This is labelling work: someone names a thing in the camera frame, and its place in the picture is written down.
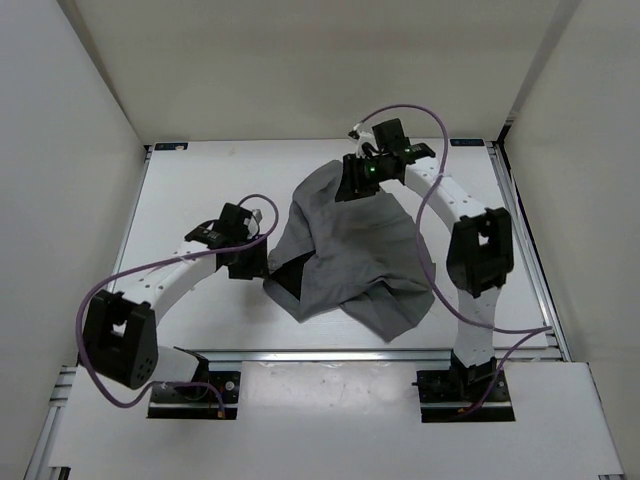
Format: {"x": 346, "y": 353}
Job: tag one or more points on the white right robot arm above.
{"x": 480, "y": 254}

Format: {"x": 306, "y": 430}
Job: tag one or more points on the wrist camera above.
{"x": 386, "y": 136}
{"x": 237, "y": 222}

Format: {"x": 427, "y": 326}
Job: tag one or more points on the blue corner label right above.
{"x": 466, "y": 142}

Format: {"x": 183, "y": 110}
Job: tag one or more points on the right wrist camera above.
{"x": 386, "y": 136}

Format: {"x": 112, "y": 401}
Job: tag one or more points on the aluminium left side rail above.
{"x": 132, "y": 204}

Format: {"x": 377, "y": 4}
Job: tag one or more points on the grey pleated skirt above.
{"x": 361, "y": 256}

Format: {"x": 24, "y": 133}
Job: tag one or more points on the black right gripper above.
{"x": 351, "y": 185}

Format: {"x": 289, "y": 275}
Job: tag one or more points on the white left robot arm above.
{"x": 117, "y": 321}

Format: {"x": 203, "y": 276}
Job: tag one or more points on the blue corner label left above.
{"x": 171, "y": 146}

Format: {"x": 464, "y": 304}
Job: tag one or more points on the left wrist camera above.
{"x": 237, "y": 222}

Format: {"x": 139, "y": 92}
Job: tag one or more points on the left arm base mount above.
{"x": 199, "y": 402}

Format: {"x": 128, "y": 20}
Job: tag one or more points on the aluminium table edge rail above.
{"x": 358, "y": 355}

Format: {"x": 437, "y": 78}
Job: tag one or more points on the blue corner label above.
{"x": 466, "y": 142}
{"x": 171, "y": 146}

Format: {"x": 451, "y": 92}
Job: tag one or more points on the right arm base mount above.
{"x": 443, "y": 400}

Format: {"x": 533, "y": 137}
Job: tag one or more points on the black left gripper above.
{"x": 258, "y": 267}

